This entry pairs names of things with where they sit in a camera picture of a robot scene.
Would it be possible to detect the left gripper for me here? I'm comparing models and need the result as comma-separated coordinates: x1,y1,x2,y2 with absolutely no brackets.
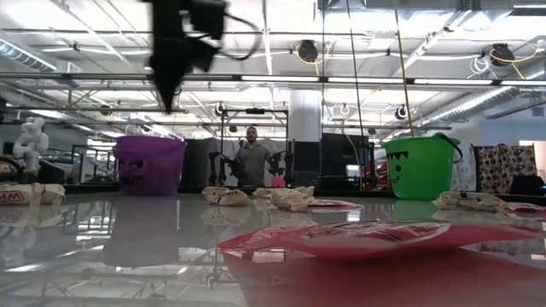
147,0,223,115

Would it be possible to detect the pink candy pack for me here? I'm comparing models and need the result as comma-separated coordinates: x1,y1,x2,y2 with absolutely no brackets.
306,198,364,211

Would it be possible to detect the red candy pack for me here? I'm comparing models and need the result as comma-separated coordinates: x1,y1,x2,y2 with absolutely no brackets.
218,220,543,262
502,200,546,214

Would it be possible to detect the purple halloween bucket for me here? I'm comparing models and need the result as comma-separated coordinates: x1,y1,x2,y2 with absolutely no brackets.
113,135,189,198

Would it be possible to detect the person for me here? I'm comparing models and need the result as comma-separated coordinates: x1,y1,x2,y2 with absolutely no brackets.
233,125,274,188

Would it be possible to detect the white column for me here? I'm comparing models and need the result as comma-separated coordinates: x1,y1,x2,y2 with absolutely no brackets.
288,88,322,142

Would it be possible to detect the white humanoid figure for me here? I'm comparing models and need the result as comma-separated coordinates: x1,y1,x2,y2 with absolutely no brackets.
11,116,50,172

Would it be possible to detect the black panel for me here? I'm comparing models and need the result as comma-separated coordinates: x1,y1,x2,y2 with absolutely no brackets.
320,132,364,188

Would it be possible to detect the long ceiling light strip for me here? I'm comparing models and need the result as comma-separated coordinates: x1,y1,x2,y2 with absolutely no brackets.
241,74,546,86

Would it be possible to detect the green Frankenstein bucket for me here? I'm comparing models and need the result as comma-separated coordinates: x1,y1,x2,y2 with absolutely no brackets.
381,130,464,201

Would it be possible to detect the white patterned cloth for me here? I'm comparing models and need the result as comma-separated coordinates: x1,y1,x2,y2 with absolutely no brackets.
450,147,478,192

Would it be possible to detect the floral patterned cloth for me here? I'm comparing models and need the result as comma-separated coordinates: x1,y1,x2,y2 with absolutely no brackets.
474,143,538,194

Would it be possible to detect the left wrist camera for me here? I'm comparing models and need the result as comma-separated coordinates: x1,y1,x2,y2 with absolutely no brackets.
186,0,228,42

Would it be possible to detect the black frame stand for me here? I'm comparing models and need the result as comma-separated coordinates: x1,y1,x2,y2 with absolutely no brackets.
218,107,290,188

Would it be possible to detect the black table frame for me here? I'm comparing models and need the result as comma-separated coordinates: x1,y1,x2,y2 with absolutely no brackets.
44,182,546,202

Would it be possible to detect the black hanging cable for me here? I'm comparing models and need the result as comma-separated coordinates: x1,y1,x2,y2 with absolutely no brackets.
344,0,365,189

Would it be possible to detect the yellow hanging cable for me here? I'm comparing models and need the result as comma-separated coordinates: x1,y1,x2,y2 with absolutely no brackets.
392,0,415,138

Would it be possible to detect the silver ventilation duct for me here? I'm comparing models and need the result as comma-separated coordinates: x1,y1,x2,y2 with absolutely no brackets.
426,84,546,125

